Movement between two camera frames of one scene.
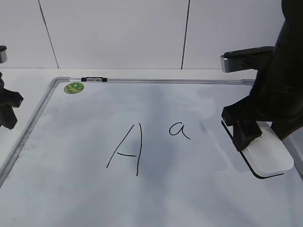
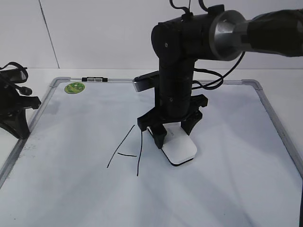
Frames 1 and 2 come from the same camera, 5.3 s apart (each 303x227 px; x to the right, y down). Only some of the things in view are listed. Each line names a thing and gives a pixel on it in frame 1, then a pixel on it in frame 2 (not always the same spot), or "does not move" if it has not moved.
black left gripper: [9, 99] → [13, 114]
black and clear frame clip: [93, 79] does not move
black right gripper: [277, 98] → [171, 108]
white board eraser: [267, 156] → [179, 147]
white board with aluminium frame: [142, 152] does not move
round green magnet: [74, 88] does not move
